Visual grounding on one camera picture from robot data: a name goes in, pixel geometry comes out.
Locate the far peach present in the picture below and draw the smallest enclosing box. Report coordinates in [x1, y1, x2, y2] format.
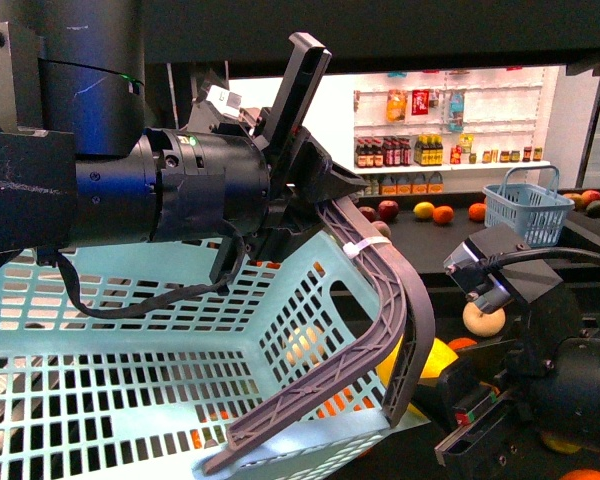
[372, 221, 392, 239]

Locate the white wall shelf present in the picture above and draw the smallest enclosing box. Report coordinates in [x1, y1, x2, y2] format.
[351, 66, 559, 196]

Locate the yellow lemon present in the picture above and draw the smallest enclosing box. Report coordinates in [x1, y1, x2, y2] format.
[375, 338, 458, 386]

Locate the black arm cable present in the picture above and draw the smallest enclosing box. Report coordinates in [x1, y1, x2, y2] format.
[54, 232, 246, 320]

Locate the small orange tangerine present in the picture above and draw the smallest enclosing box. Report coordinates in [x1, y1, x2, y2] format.
[448, 337, 477, 351]

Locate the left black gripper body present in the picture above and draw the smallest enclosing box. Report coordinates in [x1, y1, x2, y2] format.
[187, 32, 364, 262]

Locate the far lemon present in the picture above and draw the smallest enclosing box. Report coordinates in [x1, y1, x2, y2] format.
[413, 202, 435, 221]

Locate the far tangerine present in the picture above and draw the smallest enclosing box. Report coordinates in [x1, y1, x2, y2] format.
[432, 205, 455, 225]

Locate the grey basket handle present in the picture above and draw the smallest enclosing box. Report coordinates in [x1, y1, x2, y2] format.
[202, 195, 436, 476]

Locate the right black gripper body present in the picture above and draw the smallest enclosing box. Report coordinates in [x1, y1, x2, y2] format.
[434, 340, 530, 479]

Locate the large teal basket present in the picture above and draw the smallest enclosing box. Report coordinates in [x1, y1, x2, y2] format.
[0, 229, 431, 480]

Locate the far red apple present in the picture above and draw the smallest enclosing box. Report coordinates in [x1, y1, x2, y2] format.
[377, 200, 400, 223]

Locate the white pear upper left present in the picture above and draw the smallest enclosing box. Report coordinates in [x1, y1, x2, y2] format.
[283, 326, 326, 367]

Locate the small blue basket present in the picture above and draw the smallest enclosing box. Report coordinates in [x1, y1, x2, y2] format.
[483, 165, 575, 248]

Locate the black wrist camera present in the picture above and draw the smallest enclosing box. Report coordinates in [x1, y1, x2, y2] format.
[443, 224, 562, 314]

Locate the white pear with stem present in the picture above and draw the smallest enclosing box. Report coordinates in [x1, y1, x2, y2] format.
[462, 303, 506, 337]

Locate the far orange near basket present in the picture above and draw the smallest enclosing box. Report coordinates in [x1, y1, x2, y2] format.
[468, 203, 487, 223]

